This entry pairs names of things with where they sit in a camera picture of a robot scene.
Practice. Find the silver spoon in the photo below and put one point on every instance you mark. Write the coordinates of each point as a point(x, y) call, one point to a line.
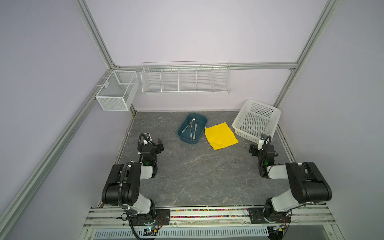
point(191, 120)

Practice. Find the aluminium front rail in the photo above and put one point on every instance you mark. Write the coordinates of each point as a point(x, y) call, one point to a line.
point(102, 218)

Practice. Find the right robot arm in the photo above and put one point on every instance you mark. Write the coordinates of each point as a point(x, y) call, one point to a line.
point(307, 184)

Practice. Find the white mesh wall box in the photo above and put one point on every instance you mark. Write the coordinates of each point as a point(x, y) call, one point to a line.
point(118, 91)

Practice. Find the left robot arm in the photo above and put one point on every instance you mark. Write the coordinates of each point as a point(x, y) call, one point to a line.
point(122, 187)

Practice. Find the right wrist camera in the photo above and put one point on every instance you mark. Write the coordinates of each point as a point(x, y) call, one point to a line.
point(253, 149)

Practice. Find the white wire wall rack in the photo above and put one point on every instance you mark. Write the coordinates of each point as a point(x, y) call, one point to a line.
point(186, 77)

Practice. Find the silver fork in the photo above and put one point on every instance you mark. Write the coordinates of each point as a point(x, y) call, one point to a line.
point(191, 129)

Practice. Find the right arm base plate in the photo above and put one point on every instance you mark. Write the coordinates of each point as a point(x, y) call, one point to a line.
point(262, 216)

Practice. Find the white perforated plastic basket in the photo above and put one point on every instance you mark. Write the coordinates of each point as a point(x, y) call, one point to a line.
point(255, 119)

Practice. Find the teal plastic tray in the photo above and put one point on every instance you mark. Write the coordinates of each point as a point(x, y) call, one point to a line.
point(200, 120)

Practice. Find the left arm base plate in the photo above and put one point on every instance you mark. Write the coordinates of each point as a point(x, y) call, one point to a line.
point(160, 217)

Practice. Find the white vent grille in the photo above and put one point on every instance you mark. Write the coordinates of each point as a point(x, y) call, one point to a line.
point(183, 233)

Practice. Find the silver knife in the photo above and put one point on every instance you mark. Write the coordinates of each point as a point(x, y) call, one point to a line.
point(195, 129)

